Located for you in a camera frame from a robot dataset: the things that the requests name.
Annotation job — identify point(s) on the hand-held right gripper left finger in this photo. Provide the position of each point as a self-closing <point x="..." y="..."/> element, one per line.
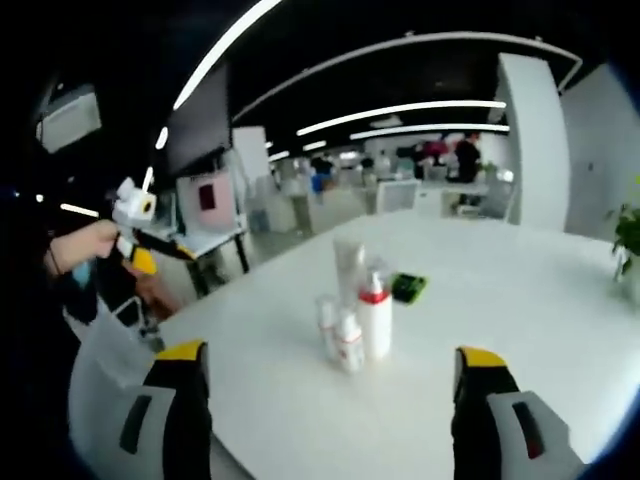
<point x="150" y="430"/>

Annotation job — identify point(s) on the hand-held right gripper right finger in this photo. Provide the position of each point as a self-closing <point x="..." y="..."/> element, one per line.
<point x="500" y="435"/>

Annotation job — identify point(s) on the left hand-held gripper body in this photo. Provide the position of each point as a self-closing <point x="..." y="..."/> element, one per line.
<point x="135" y="207"/>

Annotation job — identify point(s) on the red-banded white skincare pump bottle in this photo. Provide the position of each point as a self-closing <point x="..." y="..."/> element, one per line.
<point x="376" y="325"/>

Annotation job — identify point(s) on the green black skincare sachet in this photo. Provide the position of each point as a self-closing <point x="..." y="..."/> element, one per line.
<point x="410" y="287"/>

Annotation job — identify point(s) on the small white skincare bottle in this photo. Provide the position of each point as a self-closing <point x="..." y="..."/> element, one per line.
<point x="327" y="330"/>
<point x="350" y="347"/>

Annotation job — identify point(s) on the tall white skincare tube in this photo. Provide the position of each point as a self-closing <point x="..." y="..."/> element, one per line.
<point x="349" y="265"/>

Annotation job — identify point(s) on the person's left hand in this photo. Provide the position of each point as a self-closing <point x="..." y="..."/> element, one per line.
<point x="87" y="245"/>

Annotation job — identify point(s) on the white side table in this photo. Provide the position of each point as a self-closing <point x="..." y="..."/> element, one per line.
<point x="210" y="240"/>

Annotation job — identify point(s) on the white board with dark square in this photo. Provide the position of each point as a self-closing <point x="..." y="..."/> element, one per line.
<point x="207" y="200"/>

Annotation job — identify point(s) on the black hanging screen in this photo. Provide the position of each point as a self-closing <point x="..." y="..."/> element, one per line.
<point x="200" y="125"/>

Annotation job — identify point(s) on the ceiling air conditioner unit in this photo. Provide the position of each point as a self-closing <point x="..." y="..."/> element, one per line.
<point x="70" y="120"/>

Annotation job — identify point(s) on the long curved ceiling light strip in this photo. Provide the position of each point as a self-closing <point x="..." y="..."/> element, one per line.
<point x="215" y="50"/>

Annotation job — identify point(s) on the green potted plant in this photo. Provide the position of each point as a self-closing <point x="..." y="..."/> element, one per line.
<point x="629" y="235"/>

